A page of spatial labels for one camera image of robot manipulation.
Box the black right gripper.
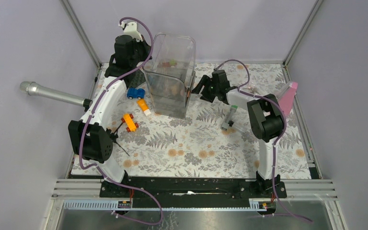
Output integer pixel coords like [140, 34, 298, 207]
[191, 75, 219, 104]

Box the beige makeup sponge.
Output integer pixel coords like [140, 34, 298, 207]
[168, 84, 180, 96]

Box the clear acrylic organizer box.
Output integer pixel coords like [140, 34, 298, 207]
[143, 33, 196, 119]

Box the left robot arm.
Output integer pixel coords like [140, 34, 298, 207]
[68, 17, 153, 197]

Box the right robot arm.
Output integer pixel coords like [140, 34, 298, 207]
[192, 70, 287, 199]

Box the dark grey building plate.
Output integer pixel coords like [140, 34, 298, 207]
[124, 70, 146, 88]

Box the blue toy car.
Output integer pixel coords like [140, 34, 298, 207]
[126, 88, 146, 100]

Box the grey square tube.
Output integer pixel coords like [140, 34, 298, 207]
[220, 105, 238, 131]

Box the orange cream tube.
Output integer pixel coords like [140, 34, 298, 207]
[137, 99, 151, 116]

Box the yellow red toy block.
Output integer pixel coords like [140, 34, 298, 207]
[121, 114, 139, 132]

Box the pink stand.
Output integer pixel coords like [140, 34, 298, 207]
[274, 81, 298, 117]

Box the silver microphone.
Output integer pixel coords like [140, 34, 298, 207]
[19, 81, 92, 109]

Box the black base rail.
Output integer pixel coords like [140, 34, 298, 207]
[100, 176, 287, 208]

